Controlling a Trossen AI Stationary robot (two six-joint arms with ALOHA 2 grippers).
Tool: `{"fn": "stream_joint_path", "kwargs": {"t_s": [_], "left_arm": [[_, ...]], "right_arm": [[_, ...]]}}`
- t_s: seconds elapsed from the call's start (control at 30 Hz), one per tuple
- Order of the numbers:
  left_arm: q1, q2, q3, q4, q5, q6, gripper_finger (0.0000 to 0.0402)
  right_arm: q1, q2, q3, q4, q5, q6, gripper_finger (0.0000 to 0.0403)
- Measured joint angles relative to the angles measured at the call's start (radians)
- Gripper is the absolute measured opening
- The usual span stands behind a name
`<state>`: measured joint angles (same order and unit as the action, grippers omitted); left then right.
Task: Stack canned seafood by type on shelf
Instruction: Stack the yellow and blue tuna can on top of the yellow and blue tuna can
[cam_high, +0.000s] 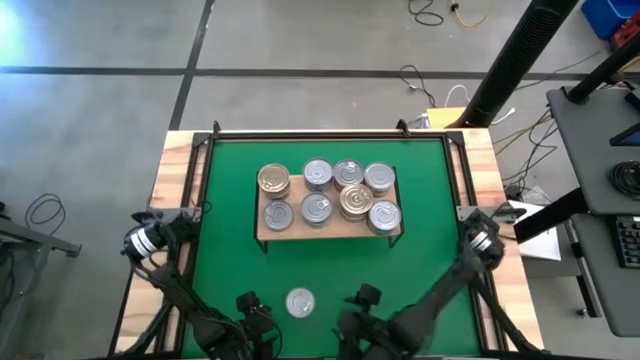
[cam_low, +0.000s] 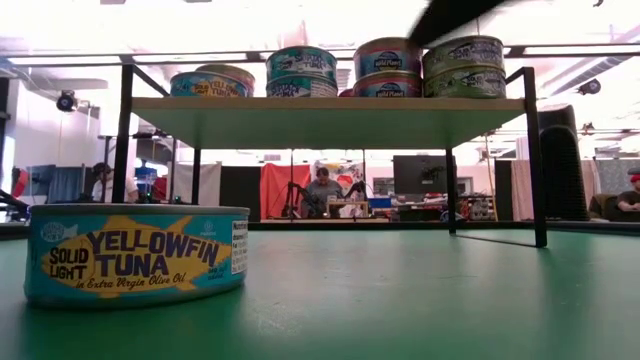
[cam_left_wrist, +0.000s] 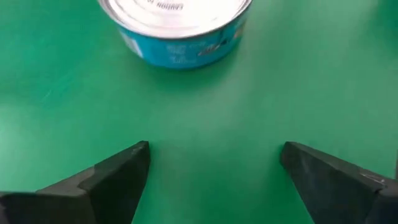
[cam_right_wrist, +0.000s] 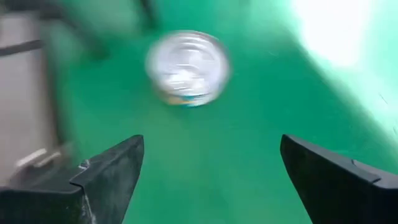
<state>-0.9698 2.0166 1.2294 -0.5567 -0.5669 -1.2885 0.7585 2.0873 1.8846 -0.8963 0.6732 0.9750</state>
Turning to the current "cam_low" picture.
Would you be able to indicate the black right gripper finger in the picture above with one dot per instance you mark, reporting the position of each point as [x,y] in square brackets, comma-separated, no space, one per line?
[450,20]

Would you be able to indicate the white-lid blue-label can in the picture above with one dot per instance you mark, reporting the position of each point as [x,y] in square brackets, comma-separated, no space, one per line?
[465,52]

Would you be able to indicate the green albacore tuna can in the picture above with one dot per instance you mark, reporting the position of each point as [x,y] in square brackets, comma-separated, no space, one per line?
[465,82]

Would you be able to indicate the gold-lid seafood can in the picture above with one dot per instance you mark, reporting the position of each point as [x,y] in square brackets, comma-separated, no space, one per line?
[387,60]
[387,87]

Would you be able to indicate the red-label silver-lid can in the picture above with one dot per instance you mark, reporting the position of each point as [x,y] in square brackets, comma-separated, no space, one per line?
[346,93]

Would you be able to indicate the black background robot arm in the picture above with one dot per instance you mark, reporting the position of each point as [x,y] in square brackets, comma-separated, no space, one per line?
[300,197]
[357,190]

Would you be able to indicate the black ceiling spotlight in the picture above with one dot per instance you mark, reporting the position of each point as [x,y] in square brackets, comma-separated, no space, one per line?
[590,86]
[66,101]

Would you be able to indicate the black monitor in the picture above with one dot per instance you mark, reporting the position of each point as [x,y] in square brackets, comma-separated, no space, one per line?
[420,175]

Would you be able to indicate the black narrow divider panel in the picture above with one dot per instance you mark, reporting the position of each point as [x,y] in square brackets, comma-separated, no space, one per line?
[503,190]

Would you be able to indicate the white colourful painted cloth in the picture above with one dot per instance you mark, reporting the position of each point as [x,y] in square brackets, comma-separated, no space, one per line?
[352,170]

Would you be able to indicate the black corrugated column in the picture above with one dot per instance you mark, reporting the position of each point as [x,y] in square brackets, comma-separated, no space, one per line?
[562,170]

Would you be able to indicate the cluttered background workbench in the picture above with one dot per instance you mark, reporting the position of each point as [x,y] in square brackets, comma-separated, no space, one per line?
[475,207]

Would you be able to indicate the person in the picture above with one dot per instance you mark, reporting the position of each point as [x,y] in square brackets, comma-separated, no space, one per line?
[630,200]
[105,187]
[322,187]

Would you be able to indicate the grey curtain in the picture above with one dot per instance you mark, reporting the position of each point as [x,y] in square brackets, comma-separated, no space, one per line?
[615,175]

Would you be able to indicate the red hanging cloth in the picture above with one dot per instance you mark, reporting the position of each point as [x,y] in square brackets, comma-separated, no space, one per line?
[275,185]

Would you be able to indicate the dark green sofa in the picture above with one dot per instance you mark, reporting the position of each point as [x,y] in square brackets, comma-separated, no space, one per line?
[602,207]

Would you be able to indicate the black room divider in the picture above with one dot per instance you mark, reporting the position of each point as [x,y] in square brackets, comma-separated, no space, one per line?
[240,192]

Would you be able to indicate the green table mat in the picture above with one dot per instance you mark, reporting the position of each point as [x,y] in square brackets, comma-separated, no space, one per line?
[400,300]

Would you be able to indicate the blue storage box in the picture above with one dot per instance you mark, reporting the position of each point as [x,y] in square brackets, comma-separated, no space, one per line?
[146,175]

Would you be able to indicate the black device green lights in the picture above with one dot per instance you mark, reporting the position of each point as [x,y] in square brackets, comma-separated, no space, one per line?
[146,196]

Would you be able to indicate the blue room divider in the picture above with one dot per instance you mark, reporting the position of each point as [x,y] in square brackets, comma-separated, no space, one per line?
[60,182]

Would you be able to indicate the red rounded background object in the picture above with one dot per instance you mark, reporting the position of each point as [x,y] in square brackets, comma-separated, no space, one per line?
[20,182]

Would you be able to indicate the black table frame rails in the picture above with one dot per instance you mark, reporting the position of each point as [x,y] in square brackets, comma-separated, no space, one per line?
[350,226]

